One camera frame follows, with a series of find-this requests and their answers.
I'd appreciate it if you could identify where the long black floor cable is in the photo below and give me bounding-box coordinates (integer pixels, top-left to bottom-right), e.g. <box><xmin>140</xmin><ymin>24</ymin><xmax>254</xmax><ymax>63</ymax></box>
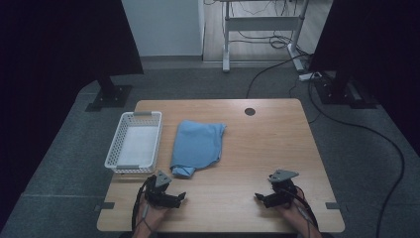
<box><xmin>306</xmin><ymin>78</ymin><xmax>406</xmax><ymax>238</ymax></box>

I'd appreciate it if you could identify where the light blue shirt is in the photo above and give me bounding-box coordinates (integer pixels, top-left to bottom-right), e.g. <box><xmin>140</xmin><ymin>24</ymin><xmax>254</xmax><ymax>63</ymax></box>
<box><xmin>169</xmin><ymin>119</ymin><xmax>228</xmax><ymax>179</ymax></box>

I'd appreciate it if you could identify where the thin black floor cable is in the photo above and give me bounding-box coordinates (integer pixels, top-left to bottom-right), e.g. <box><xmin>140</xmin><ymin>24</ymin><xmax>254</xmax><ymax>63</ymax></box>
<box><xmin>245</xmin><ymin>53</ymin><xmax>310</xmax><ymax>99</ymax></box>

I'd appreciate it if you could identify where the black stand base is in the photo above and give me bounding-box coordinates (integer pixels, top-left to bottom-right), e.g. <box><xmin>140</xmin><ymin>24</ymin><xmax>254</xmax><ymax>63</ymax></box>
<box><xmin>312</xmin><ymin>70</ymin><xmax>379</xmax><ymax>110</ymax></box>
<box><xmin>84</xmin><ymin>74</ymin><xmax>134</xmax><ymax>113</ymax></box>

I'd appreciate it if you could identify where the white metal desk frame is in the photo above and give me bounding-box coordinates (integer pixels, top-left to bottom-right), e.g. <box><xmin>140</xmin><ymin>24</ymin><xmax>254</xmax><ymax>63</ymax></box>
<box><xmin>220</xmin><ymin>0</ymin><xmax>310</xmax><ymax>73</ymax></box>

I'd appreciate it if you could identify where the person's right hand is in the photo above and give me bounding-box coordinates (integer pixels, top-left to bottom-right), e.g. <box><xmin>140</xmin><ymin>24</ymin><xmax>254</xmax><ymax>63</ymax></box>
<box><xmin>278</xmin><ymin>203</ymin><xmax>315</xmax><ymax>233</ymax></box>

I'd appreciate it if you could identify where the dark grey table foot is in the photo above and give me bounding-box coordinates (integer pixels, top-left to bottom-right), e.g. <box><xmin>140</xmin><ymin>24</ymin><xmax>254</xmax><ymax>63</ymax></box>
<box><xmin>324</xmin><ymin>201</ymin><xmax>350</xmax><ymax>212</ymax></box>

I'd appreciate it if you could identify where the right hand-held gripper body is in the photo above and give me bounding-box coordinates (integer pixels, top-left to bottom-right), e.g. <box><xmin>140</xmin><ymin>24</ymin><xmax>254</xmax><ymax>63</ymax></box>
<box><xmin>267</xmin><ymin>169</ymin><xmax>300</xmax><ymax>209</ymax></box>

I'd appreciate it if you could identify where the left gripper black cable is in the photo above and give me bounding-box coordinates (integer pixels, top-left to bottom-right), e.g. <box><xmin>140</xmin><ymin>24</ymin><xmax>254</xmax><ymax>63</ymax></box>
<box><xmin>131</xmin><ymin>175</ymin><xmax>157</xmax><ymax>233</ymax></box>

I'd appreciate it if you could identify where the coil of black cables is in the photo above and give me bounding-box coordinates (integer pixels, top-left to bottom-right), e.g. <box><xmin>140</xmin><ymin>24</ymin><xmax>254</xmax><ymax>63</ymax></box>
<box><xmin>229</xmin><ymin>29</ymin><xmax>312</xmax><ymax>52</ymax></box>

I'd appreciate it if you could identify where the white partition panel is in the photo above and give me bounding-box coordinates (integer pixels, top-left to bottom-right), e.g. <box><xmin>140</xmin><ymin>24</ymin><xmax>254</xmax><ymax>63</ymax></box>
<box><xmin>120</xmin><ymin>0</ymin><xmax>206</xmax><ymax>59</ymax></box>

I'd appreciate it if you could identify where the white plastic mesh basket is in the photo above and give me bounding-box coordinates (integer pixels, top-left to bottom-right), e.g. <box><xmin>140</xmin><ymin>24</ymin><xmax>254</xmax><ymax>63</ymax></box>
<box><xmin>104</xmin><ymin>110</ymin><xmax>163</xmax><ymax>175</ymax></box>

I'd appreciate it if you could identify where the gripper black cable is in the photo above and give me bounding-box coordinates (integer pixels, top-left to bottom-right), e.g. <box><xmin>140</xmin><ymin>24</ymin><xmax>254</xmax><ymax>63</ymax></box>
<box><xmin>286</xmin><ymin>183</ymin><xmax>320</xmax><ymax>233</ymax></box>
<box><xmin>131</xmin><ymin>175</ymin><xmax>157</xmax><ymax>233</ymax></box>

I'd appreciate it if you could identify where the white power strip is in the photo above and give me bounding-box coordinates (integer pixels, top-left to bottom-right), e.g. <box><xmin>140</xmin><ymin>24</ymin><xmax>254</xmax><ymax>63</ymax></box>
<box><xmin>298</xmin><ymin>70</ymin><xmax>323</xmax><ymax>83</ymax></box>

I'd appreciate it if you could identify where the black curtain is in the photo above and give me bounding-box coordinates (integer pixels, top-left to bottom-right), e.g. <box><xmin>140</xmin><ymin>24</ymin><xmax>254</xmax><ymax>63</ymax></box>
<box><xmin>309</xmin><ymin>0</ymin><xmax>420</xmax><ymax>157</ymax></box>
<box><xmin>0</xmin><ymin>0</ymin><xmax>145</xmax><ymax>232</ymax></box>

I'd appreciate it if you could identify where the person's left hand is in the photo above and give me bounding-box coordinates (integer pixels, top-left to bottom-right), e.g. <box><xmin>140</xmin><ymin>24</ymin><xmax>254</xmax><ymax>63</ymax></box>
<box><xmin>135</xmin><ymin>204</ymin><xmax>169</xmax><ymax>231</ymax></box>

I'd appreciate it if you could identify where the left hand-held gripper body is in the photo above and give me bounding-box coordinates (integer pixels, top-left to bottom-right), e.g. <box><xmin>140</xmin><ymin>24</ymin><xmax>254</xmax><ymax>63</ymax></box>
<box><xmin>144</xmin><ymin>170</ymin><xmax>173</xmax><ymax>208</ymax></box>

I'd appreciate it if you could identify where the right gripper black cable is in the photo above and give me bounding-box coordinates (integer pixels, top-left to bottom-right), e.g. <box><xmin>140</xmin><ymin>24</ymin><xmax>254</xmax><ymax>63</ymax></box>
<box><xmin>286</xmin><ymin>183</ymin><xmax>320</xmax><ymax>233</ymax></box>

